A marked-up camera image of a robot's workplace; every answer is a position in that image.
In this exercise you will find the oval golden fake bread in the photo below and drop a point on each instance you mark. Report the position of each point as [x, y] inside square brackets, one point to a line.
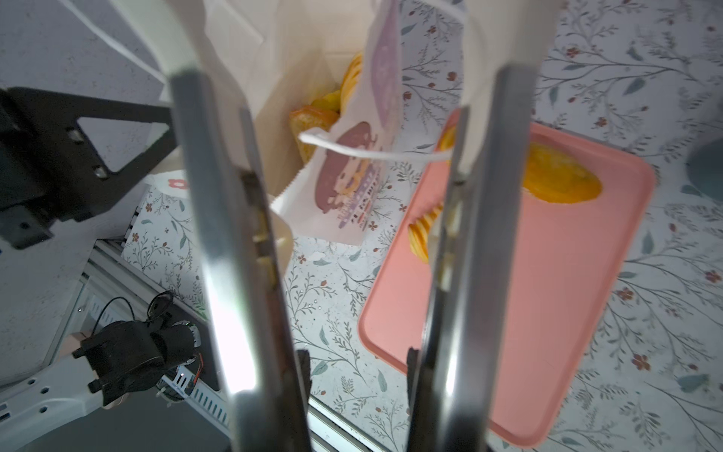
[555, 177]

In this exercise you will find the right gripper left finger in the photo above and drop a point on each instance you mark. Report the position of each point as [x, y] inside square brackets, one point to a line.
[213, 126]

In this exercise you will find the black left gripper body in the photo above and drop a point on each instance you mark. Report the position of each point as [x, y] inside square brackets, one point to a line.
[50, 170]

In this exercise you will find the round scored fake bun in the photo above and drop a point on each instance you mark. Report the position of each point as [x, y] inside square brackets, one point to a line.
[447, 142]

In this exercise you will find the grey-blue cup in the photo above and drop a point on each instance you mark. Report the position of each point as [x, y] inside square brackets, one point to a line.
[704, 169]

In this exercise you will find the braided fake bread stick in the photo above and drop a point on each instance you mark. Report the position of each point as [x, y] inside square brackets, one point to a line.
[350, 81]

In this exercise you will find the yellow oval fake bread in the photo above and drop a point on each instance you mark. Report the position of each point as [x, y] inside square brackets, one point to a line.
[330, 101]

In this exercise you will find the ridged spiral fake bread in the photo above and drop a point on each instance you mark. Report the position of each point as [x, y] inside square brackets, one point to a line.
[419, 230]

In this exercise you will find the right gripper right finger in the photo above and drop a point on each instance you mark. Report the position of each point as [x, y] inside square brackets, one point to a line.
[503, 45]

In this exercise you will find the pink rectangular tray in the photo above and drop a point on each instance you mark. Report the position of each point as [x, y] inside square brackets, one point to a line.
[566, 260]

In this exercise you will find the white paper gift bag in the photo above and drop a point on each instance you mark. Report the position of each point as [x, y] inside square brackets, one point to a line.
[286, 111]

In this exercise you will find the glazed brown fake pastry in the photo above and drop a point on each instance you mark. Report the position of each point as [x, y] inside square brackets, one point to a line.
[306, 118]

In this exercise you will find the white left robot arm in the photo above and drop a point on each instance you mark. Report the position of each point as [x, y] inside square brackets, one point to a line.
[22, 418]

